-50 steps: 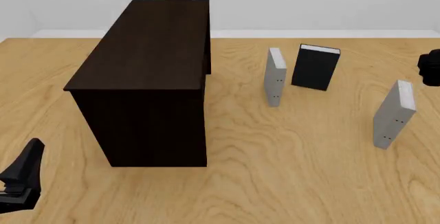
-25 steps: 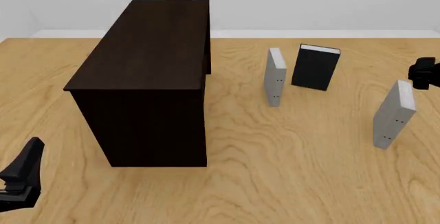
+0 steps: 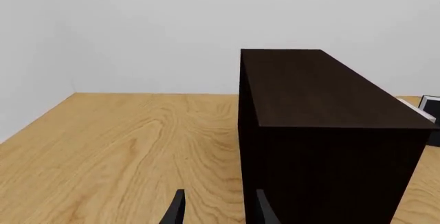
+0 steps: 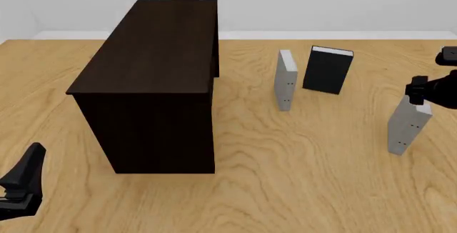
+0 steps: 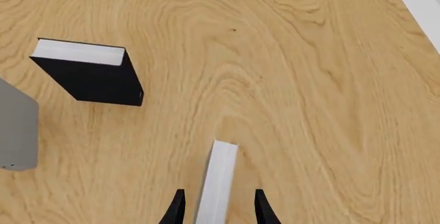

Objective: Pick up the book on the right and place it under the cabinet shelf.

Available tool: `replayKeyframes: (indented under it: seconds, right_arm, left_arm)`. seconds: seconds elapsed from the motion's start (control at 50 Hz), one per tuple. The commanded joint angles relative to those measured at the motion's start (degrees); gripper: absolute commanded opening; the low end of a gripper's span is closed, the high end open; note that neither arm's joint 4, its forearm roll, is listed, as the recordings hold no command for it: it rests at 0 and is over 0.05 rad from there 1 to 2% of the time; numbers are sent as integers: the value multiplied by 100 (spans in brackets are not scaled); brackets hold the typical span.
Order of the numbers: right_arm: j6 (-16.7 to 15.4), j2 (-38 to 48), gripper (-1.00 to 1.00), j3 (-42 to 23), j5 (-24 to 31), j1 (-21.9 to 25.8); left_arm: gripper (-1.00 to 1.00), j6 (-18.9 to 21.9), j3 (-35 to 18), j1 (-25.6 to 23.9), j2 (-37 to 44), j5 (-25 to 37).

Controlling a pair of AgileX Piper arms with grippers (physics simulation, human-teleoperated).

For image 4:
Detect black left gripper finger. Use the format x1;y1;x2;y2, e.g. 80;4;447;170
0;142;47;195

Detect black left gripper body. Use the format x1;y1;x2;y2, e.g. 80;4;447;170
0;184;44;222

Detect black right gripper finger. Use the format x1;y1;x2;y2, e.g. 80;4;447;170
407;94;426;106

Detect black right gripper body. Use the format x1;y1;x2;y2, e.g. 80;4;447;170
404;75;430;96

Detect grey book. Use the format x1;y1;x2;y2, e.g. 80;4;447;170
388;95;433;157
273;49;298;112

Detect black book white pages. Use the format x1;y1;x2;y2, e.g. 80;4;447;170
301;45;355;96

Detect dark wooden cabinet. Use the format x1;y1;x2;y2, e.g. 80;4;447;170
65;0;221;175

